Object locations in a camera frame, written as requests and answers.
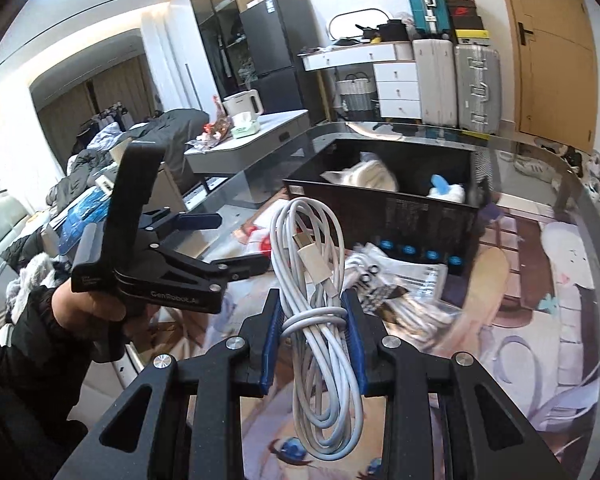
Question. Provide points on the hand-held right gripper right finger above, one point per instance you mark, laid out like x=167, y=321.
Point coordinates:
x=357, y=355

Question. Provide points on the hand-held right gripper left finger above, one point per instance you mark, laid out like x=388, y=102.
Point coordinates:
x=272, y=350

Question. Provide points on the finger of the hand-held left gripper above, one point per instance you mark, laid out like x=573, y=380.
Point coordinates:
x=240, y=266
x=200, y=221

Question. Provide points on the black cardboard box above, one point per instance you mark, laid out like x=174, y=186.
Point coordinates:
x=420, y=220

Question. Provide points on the white and blue handheld device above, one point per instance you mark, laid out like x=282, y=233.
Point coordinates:
x=442, y=187

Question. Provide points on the person's left forearm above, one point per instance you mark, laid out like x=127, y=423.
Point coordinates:
x=30, y=360

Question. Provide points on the person's left hand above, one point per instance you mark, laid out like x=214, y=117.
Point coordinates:
x=75, y=305

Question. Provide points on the red plastic clip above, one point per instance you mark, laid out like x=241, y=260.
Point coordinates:
x=262, y=246

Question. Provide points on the blue patterned bag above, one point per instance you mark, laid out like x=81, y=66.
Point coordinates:
x=85, y=215

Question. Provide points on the red snack bag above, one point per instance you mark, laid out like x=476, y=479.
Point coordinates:
x=220, y=127

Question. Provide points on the pile of dark clothes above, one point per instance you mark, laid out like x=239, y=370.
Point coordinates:
x=180, y=125

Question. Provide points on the green tissue box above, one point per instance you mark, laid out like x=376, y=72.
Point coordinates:
x=245, y=130

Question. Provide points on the grey side table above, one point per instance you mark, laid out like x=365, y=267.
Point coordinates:
x=270, y=130

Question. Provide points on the grey sofa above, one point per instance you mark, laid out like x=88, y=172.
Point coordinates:
x=5, y=215

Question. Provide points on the white electric kettle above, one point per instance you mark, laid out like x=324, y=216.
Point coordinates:
x=242, y=102

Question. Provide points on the beige curtain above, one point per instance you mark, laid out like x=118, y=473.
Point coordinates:
x=120, y=90

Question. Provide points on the white sheer curtain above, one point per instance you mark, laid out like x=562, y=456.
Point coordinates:
x=172, y=60

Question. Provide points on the printed cartoon desk mat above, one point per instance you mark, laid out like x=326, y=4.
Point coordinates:
x=530, y=310

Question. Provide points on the black refrigerator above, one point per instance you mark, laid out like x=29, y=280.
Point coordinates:
x=275, y=45

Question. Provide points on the woven basket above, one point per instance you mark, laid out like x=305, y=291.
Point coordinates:
x=355, y=95

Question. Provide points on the glass display cabinet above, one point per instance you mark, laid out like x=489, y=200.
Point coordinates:
x=215, y=20

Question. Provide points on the white dresser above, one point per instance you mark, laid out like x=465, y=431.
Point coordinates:
x=397, y=90

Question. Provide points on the oval mirror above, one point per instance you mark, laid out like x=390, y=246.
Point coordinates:
x=350, y=22

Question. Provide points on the white sneaker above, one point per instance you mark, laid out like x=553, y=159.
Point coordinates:
x=535, y=170

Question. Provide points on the white suitcase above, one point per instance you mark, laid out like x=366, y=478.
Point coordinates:
x=435, y=85

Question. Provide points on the black bag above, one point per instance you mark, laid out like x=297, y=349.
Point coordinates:
x=394, y=31

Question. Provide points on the silver suitcase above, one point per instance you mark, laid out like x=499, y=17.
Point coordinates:
x=477, y=90

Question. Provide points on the teal suitcase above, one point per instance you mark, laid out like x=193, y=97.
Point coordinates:
x=420, y=0

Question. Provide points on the wooden door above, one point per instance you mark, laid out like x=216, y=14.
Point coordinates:
x=550, y=85

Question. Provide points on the stack of shoe boxes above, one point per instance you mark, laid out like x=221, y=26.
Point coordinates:
x=462, y=15

